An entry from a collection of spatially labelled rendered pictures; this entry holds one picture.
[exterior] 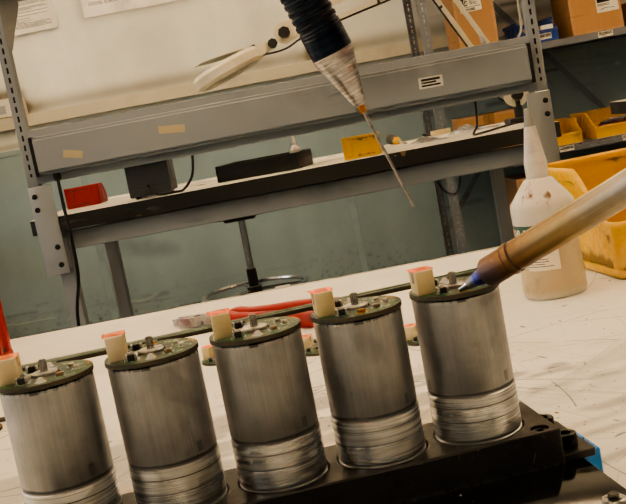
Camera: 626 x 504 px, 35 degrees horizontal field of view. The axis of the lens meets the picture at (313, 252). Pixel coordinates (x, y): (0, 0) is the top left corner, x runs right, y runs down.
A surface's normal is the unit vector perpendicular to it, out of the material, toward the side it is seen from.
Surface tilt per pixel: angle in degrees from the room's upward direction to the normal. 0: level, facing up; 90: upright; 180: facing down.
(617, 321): 0
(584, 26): 90
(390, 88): 90
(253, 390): 90
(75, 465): 90
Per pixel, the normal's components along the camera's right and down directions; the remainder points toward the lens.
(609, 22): -0.04, 0.13
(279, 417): 0.28, 0.07
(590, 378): -0.18, -0.97
